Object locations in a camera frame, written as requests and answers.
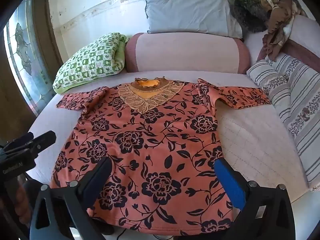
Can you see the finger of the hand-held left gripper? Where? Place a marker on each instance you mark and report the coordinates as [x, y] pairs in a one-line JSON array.
[[43, 140], [23, 138]]

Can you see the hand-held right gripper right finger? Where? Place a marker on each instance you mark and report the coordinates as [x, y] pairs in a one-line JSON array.
[[230, 185]]

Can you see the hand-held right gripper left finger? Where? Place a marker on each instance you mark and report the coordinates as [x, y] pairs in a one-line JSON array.
[[101, 173]]

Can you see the orange floral blouse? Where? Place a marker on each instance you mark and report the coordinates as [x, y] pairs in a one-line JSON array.
[[155, 150]]

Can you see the person's left hand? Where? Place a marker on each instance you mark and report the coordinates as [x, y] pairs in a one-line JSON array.
[[22, 202]]

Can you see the stained glass window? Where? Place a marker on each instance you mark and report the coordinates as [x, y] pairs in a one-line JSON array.
[[23, 47]]

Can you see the green checkered pillow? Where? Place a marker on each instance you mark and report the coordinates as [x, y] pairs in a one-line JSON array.
[[92, 60]]

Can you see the striped floral pillow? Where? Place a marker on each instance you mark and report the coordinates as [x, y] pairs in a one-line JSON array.
[[302, 120], [268, 81]]

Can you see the pink bolster cushion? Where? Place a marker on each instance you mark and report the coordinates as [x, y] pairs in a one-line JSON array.
[[185, 52]]

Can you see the brown crumpled cloth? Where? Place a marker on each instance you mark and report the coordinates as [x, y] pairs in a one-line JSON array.
[[277, 22]]

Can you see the white maroon folded blanket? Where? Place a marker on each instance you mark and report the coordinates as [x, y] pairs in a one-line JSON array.
[[306, 33]]

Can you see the dark green furry cloth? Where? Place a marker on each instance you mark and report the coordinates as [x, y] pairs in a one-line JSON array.
[[250, 12]]

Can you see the grey-blue pillow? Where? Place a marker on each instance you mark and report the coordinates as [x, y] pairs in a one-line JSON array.
[[185, 10]]

